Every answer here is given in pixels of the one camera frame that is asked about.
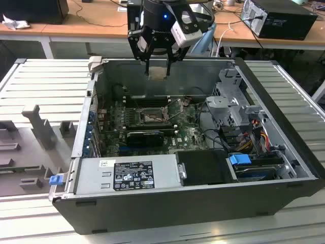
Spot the large black box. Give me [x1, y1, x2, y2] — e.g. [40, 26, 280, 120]
[0, 0, 70, 25]

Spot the black desktop computer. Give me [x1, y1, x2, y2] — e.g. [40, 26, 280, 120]
[240, 0, 318, 41]

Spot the wooden desk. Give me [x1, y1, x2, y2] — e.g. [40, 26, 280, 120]
[0, 0, 325, 59]

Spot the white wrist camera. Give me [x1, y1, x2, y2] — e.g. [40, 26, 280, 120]
[170, 11, 203, 48]

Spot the blue disk carrier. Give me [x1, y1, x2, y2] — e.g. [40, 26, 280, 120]
[228, 153, 252, 169]

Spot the small black box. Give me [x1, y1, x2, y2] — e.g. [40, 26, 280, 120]
[126, 0, 144, 35]

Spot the silver CPU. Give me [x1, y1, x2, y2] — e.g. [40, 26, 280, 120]
[148, 66, 169, 81]

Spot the grey plastic latch handle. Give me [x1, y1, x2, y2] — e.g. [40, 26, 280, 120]
[88, 55, 103, 77]

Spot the pale blue chair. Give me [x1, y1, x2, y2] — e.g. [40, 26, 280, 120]
[198, 22, 217, 57]

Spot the green motherboard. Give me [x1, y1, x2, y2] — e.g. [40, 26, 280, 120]
[101, 98, 213, 157]

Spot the silver metal drive cage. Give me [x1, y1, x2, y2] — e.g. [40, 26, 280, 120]
[205, 68, 265, 128]

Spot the grey parts rack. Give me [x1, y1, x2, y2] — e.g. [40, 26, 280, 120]
[0, 104, 79, 198]

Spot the black plastic bay cover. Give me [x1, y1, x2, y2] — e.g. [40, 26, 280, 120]
[175, 149, 239, 186]

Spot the hard disk drive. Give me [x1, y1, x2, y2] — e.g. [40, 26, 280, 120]
[235, 164, 279, 182]

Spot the white cable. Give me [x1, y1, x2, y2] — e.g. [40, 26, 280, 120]
[217, 21, 236, 57]

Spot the black PC case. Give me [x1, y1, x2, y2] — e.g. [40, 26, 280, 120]
[48, 56, 325, 236]

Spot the yellow red wire bundle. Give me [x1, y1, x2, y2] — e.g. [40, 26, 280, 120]
[237, 127, 271, 153]

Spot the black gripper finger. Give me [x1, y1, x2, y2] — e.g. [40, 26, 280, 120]
[165, 45, 190, 77]
[127, 27, 154, 76]

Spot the metal CPU socket cover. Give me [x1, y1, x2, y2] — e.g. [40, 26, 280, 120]
[165, 98, 184, 120]

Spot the black graphics card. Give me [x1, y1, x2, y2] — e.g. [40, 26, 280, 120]
[126, 131, 165, 147]

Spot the silver power supply unit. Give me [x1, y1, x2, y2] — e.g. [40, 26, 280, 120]
[64, 154, 182, 196]

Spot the crumpled white paper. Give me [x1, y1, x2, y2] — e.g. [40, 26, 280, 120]
[2, 14, 31, 31]

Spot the black RAM slot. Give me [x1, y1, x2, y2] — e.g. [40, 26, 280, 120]
[124, 125, 176, 129]
[125, 121, 174, 126]

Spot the CPU socket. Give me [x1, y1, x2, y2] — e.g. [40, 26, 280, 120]
[138, 108, 170, 125]

